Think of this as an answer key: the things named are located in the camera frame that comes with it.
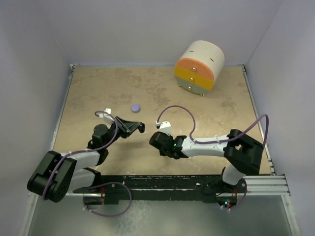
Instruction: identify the purple earbud charging case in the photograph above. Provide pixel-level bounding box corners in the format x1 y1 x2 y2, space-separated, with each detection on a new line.
131 104 141 113

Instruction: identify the round cream drawer cabinet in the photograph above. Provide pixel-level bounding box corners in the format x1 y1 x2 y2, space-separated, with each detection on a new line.
174 40 225 96

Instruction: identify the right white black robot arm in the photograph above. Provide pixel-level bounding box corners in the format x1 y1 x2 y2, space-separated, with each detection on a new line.
149 129 264 192

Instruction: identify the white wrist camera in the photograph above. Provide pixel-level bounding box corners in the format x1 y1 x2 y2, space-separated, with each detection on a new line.
156 121 172 136
99 108 114 125

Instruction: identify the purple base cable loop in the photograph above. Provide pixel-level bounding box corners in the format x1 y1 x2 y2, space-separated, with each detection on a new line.
82 181 133 217

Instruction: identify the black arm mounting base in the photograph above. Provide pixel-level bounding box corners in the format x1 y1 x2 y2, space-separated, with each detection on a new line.
72 171 247 206

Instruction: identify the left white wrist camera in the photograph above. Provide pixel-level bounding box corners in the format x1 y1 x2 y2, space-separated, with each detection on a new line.
99 108 114 125

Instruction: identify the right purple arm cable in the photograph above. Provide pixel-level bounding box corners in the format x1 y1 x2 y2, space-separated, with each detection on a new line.
157 105 269 177

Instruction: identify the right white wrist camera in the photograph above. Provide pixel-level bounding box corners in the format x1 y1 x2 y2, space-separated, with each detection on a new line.
156 121 172 136

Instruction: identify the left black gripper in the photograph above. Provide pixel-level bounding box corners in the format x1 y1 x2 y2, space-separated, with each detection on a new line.
103 116 140 148

